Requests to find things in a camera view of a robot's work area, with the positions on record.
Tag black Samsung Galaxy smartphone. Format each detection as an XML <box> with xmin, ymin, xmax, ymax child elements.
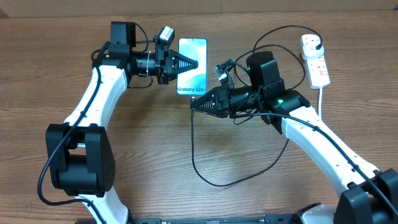
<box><xmin>177</xmin><ymin>38</ymin><xmax>208</xmax><ymax>96</ymax></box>

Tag black USB charging cable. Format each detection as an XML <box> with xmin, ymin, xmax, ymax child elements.
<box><xmin>190</xmin><ymin>24</ymin><xmax>323</xmax><ymax>188</ymax></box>

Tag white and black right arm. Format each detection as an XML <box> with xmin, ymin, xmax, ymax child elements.
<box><xmin>190</xmin><ymin>51</ymin><xmax>397</xmax><ymax>223</ymax></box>

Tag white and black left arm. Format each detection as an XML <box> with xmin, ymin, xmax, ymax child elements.
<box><xmin>37</xmin><ymin>21</ymin><xmax>198</xmax><ymax>223</ymax></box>

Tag white USB charger adapter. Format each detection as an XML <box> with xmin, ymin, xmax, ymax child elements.
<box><xmin>301</xmin><ymin>44</ymin><xmax>325</xmax><ymax>60</ymax></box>

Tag white power strip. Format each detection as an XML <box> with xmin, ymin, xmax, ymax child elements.
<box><xmin>300</xmin><ymin>34</ymin><xmax>330</xmax><ymax>89</ymax></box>

